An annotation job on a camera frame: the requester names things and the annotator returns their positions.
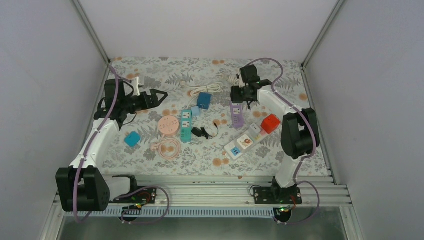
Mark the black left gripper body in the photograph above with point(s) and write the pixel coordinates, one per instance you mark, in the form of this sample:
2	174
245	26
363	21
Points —
144	105

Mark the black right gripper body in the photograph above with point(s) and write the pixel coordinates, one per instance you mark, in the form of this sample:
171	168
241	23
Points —
241	96

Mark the white cube socket adapter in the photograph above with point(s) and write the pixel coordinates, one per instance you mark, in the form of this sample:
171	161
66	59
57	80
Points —
255	131

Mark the blue square plug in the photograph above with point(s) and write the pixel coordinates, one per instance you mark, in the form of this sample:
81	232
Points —
132	139

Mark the white multicolour power strip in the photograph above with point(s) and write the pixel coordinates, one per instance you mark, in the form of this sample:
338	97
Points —
233	152

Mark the teal power strip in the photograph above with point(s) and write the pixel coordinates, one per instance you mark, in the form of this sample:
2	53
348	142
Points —
186	126

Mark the black plug adapter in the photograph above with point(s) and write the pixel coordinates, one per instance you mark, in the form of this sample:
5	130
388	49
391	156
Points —
201	132

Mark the aluminium rail base frame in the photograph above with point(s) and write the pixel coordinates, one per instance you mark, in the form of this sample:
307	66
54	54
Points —
234	191

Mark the dark blue cube socket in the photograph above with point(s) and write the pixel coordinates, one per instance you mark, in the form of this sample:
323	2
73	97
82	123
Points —
204	100

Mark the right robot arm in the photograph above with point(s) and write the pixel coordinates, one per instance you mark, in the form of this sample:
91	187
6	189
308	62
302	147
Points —
299	127

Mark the floral patterned table mat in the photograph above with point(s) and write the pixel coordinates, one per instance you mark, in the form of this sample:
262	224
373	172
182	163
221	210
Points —
200	156

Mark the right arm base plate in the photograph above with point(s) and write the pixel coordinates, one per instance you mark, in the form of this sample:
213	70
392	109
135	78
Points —
277	196

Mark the pink round power socket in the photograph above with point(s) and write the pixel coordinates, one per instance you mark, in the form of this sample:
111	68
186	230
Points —
168	126

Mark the blue slotted cable duct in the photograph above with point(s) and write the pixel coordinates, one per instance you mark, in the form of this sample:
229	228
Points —
203	212

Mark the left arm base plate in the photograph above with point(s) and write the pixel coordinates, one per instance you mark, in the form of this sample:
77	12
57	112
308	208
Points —
140	196

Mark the light blue small plug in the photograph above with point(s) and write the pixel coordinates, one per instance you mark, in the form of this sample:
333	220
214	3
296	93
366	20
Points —
195	110

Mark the purple power strip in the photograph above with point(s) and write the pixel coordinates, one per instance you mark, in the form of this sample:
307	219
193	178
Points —
237	118

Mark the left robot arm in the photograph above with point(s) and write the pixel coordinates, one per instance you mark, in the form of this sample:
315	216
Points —
81	185

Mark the red cube socket adapter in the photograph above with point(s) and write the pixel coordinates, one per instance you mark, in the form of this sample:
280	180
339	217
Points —
270	123

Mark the white cartoon cube plug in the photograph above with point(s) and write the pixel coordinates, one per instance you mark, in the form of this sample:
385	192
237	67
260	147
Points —
243	143

